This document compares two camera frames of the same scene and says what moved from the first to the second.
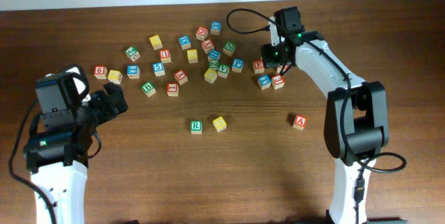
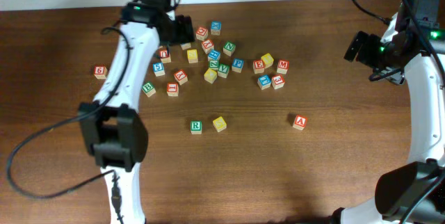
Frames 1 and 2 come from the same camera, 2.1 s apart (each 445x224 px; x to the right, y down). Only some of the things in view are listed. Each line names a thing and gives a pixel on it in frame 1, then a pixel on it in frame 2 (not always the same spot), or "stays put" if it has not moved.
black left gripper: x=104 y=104 -> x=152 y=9
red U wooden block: x=165 y=56 stays put
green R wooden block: x=196 y=127 stays put
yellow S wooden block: x=220 y=124 stays put
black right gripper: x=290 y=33 -> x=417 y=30
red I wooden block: x=172 y=89 stays put
